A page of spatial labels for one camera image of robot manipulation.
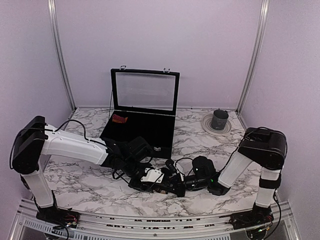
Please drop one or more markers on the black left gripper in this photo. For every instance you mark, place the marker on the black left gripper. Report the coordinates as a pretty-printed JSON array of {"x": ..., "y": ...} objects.
[{"x": 140, "y": 186}]

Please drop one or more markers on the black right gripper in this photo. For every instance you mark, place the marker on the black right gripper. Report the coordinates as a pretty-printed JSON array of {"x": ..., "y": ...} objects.
[{"x": 178, "y": 188}]

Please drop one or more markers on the brown argyle sock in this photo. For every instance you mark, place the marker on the brown argyle sock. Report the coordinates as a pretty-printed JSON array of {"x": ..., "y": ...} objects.
[{"x": 159, "y": 190}]

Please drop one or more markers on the maroon striped sock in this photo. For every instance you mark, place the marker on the maroon striped sock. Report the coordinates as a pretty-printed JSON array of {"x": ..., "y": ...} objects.
[{"x": 119, "y": 119}]

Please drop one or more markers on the black display case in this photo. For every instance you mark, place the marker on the black display case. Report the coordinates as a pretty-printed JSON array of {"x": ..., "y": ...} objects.
[{"x": 149, "y": 99}]

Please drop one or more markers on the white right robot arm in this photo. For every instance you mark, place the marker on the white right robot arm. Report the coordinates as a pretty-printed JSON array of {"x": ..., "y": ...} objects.
[{"x": 263, "y": 146}]

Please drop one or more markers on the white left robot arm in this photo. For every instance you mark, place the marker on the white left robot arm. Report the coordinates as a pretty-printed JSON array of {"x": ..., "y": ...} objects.
[{"x": 38, "y": 139}]

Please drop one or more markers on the beige ceramic plate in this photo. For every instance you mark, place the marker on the beige ceramic plate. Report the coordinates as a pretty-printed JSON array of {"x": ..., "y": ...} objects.
[{"x": 206, "y": 125}]

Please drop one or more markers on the dark grey ceramic mug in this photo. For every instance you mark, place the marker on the dark grey ceramic mug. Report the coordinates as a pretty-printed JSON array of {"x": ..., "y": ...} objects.
[{"x": 219, "y": 119}]

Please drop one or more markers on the aluminium front rail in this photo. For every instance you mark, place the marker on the aluminium front rail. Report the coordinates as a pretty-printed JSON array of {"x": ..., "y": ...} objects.
[{"x": 99, "y": 226}]

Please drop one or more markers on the left aluminium corner post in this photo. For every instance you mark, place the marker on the left aluminium corner post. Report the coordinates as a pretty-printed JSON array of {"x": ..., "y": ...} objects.
[{"x": 59, "y": 53}]

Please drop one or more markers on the aluminium corner post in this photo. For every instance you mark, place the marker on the aluminium corner post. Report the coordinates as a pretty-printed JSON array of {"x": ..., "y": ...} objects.
[
  {"x": 258, "y": 42},
  {"x": 59, "y": 53}
]

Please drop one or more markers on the right aluminium corner post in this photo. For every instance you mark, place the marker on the right aluminium corner post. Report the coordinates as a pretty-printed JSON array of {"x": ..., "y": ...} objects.
[{"x": 258, "y": 42}]

